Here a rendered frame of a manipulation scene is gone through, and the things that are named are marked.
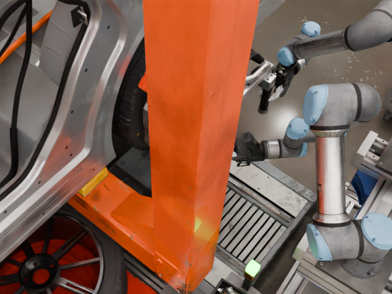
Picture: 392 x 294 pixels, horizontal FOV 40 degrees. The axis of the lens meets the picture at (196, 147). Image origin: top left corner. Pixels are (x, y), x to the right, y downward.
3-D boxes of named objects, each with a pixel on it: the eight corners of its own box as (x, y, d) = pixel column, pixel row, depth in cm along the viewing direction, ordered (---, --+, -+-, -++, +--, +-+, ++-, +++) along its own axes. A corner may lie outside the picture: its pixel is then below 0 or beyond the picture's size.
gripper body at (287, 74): (270, 69, 219) (286, 53, 225) (268, 84, 226) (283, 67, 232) (286, 79, 217) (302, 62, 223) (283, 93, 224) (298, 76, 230)
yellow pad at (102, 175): (84, 156, 218) (83, 149, 214) (109, 174, 214) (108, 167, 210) (59, 178, 212) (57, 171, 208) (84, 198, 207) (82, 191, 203)
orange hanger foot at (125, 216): (88, 171, 233) (77, 122, 204) (182, 243, 216) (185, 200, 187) (59, 198, 225) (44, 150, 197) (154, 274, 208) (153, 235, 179)
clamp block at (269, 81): (256, 73, 218) (258, 64, 214) (275, 84, 215) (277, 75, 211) (249, 80, 216) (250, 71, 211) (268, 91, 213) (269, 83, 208)
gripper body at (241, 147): (235, 167, 209) (265, 165, 210) (237, 155, 202) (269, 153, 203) (231, 151, 213) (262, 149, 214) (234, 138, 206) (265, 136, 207)
